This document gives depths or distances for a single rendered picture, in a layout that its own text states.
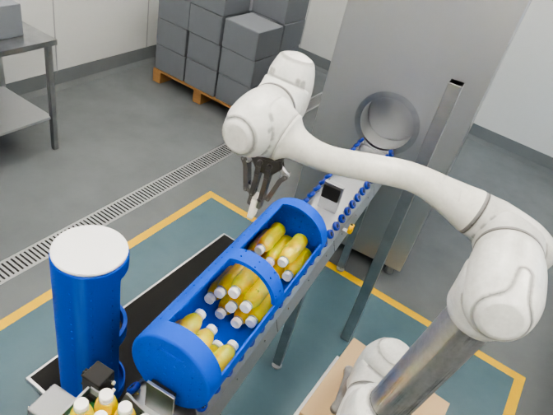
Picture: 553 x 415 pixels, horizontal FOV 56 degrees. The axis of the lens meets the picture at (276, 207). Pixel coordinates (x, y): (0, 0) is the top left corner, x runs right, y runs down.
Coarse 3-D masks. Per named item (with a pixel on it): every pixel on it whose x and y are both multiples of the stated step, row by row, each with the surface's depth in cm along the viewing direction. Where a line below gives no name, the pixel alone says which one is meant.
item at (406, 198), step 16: (448, 96) 219; (448, 112) 222; (432, 128) 229; (432, 144) 232; (416, 160) 239; (400, 208) 255; (400, 224) 260; (384, 240) 269; (384, 256) 273; (368, 272) 283; (368, 288) 289; (352, 320) 306
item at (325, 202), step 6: (330, 180) 253; (324, 186) 252; (330, 186) 250; (336, 186) 251; (342, 186) 251; (324, 192) 253; (330, 192) 252; (336, 192) 250; (342, 192) 252; (324, 198) 257; (330, 198) 254; (336, 198) 252; (318, 204) 261; (324, 204) 259; (330, 204) 257; (336, 204) 256; (330, 210) 259; (336, 210) 257
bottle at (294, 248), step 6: (300, 234) 209; (294, 240) 205; (300, 240) 206; (306, 240) 209; (288, 246) 202; (294, 246) 202; (300, 246) 205; (282, 252) 200; (288, 252) 199; (294, 252) 200; (300, 252) 205; (288, 258) 199; (294, 258) 200
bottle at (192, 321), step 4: (196, 312) 169; (184, 316) 166; (188, 316) 165; (192, 316) 165; (196, 316) 166; (200, 316) 168; (180, 320) 165; (184, 320) 164; (188, 320) 164; (192, 320) 164; (196, 320) 165; (200, 320) 166; (180, 324) 162; (184, 324) 162; (188, 324) 163; (192, 324) 163; (196, 324) 164; (200, 324) 166; (188, 328) 162; (192, 328) 163; (196, 328) 164; (200, 328) 167; (196, 332) 164
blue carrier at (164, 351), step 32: (256, 224) 196; (288, 224) 218; (320, 224) 206; (224, 256) 179; (256, 256) 178; (192, 288) 165; (288, 288) 185; (160, 320) 152; (224, 320) 188; (160, 352) 148; (192, 352) 143; (192, 384) 148
